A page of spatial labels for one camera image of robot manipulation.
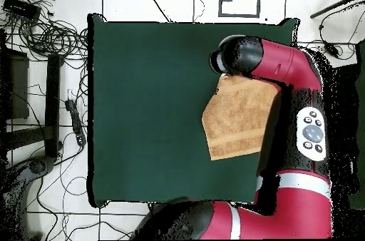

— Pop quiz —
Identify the orange terry towel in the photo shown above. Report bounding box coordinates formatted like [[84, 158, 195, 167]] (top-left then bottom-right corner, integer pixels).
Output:
[[201, 73, 282, 161]]

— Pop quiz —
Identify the black flat bar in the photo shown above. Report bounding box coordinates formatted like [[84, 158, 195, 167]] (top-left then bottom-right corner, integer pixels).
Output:
[[44, 53, 61, 158]]

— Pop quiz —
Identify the dark green table cloth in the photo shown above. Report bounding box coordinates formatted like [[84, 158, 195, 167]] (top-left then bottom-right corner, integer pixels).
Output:
[[86, 13, 300, 209]]

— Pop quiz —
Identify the black power strip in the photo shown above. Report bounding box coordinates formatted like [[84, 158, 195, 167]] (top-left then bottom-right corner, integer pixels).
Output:
[[64, 98, 87, 147]]

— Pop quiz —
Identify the grey chair base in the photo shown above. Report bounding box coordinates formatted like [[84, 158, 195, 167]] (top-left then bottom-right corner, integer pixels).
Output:
[[0, 155, 56, 239]]

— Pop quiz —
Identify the black power adapter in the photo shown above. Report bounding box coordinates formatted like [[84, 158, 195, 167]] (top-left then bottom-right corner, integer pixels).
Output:
[[323, 41, 341, 58]]

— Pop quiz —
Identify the black panel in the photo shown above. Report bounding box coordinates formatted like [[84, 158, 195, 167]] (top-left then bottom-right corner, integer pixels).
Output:
[[0, 48, 30, 121]]

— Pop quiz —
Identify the black rod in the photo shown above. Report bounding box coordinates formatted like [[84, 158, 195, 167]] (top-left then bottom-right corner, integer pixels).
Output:
[[309, 0, 365, 19]]

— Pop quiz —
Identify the black rectangular box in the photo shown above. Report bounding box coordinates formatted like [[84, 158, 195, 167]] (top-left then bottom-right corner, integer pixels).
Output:
[[2, 0, 42, 21]]

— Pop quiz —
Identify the long black cable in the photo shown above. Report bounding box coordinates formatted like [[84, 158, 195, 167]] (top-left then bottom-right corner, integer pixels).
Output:
[[139, 0, 172, 23]]

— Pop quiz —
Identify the tangle of black cables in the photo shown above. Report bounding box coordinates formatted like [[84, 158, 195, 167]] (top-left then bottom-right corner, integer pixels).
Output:
[[0, 0, 89, 62]]

